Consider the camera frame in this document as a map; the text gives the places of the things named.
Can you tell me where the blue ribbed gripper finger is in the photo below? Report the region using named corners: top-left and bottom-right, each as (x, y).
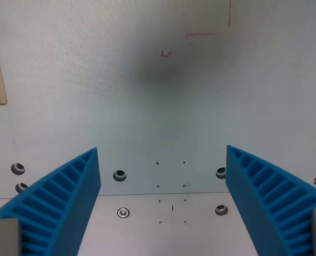
top-left (0, 147), bottom-right (102, 256)
top-left (225, 145), bottom-right (316, 256)

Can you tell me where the silver screw with washer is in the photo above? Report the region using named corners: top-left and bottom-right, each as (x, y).
top-left (117, 207), bottom-right (131, 219)

